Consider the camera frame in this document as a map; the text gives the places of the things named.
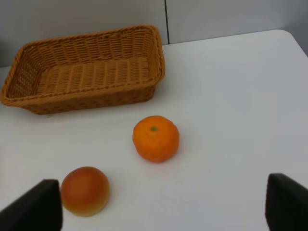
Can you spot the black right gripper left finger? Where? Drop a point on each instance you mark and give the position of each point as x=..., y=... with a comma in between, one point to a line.
x=39, y=209

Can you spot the orange mandarin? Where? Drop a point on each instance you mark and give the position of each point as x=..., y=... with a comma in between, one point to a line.
x=156, y=138

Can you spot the round red-orange bun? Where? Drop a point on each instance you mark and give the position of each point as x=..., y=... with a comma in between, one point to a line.
x=85, y=191

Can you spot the light brown wicker basket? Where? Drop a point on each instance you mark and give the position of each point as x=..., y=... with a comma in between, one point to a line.
x=93, y=70

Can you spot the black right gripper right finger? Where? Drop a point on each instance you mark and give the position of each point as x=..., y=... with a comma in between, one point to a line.
x=286, y=207

